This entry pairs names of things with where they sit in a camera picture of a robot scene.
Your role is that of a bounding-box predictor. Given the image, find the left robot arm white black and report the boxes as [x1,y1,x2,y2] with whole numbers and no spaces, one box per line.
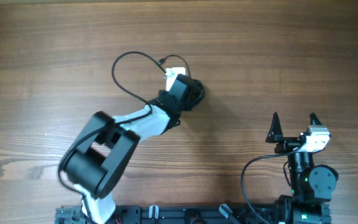
[57,74,205,223]

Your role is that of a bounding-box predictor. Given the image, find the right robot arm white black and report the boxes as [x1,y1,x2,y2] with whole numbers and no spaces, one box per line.
[265,113,339,224]

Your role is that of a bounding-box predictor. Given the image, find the left camera cable black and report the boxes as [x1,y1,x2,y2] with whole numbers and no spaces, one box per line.
[111,51,192,106]

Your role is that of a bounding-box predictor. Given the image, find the camera cable black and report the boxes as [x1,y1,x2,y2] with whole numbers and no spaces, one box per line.
[111,51,192,106]
[241,147,300,224]

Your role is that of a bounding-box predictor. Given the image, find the right camera cable black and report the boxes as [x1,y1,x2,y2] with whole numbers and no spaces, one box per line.
[241,147,300,224]

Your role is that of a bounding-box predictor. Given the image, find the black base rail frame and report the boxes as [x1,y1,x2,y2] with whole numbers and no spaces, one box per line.
[54,203,332,224]

